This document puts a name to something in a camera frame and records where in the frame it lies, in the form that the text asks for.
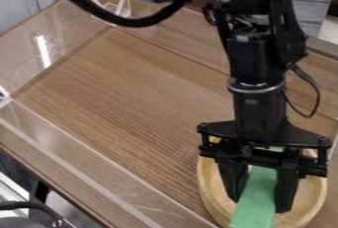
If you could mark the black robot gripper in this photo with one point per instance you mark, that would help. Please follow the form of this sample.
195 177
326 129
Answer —
261 138

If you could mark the green rectangular block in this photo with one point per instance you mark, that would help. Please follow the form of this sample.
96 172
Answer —
255 209

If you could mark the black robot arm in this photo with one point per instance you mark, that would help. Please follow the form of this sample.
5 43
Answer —
265 44

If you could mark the brown wooden bowl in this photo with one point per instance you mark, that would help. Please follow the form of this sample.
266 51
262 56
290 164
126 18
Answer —
221 207

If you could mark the black table leg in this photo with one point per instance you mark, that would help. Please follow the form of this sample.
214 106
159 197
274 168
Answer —
40 191

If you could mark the clear acrylic corner bracket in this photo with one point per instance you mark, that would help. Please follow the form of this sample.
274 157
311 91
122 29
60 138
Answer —
120 9

